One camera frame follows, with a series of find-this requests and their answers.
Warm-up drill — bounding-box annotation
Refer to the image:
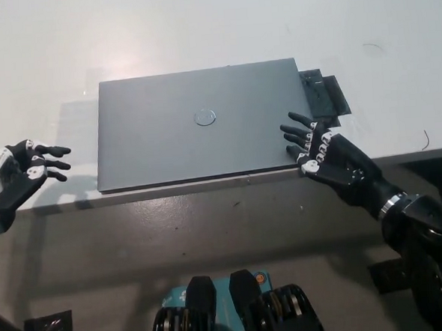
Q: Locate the robot left hand black white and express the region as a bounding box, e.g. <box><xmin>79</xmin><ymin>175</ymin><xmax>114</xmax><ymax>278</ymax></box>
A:
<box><xmin>0</xmin><ymin>136</ymin><xmax>77</xmax><ymax>233</ymax></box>

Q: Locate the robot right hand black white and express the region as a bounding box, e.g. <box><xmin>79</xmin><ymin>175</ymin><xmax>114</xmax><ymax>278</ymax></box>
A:
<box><xmin>278</xmin><ymin>105</ymin><xmax>402</xmax><ymax>223</ymax></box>

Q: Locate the dark grey Dell laptop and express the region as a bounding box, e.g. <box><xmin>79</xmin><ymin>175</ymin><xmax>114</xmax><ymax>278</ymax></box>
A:
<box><xmin>90</xmin><ymin>56</ymin><xmax>323</xmax><ymax>195</ymax></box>

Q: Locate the dark desk underframe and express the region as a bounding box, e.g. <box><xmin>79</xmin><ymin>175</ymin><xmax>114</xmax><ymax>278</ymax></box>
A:
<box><xmin>396</xmin><ymin>151</ymin><xmax>442</xmax><ymax>216</ymax></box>

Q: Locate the robot body black ribbed block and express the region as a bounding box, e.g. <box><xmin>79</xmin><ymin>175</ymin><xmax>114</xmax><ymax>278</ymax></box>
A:
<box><xmin>145</xmin><ymin>274</ymin><xmax>221</xmax><ymax>331</ymax></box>
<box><xmin>228</xmin><ymin>264</ymin><xmax>328</xmax><ymax>331</ymax></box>

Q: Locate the black floor tape patch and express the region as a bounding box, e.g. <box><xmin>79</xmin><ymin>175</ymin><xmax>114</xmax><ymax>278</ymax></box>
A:
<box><xmin>22</xmin><ymin>309</ymin><xmax>74</xmax><ymax>331</ymax></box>
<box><xmin>367</xmin><ymin>258</ymin><xmax>408</xmax><ymax>296</ymax></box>

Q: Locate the thin curved black thread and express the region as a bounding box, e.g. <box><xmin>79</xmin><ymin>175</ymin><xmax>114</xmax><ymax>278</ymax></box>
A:
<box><xmin>362</xmin><ymin>42</ymin><xmax>388</xmax><ymax>55</ymax></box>

